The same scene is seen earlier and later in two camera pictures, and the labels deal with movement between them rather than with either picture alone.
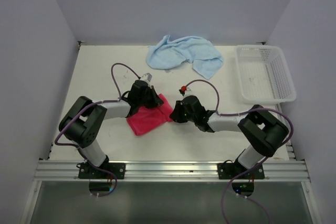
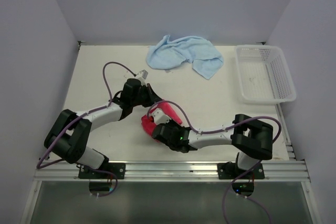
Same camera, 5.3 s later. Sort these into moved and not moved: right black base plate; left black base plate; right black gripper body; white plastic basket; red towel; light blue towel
Moved: red towel; right black gripper body
Not moved: right black base plate; white plastic basket; left black base plate; light blue towel
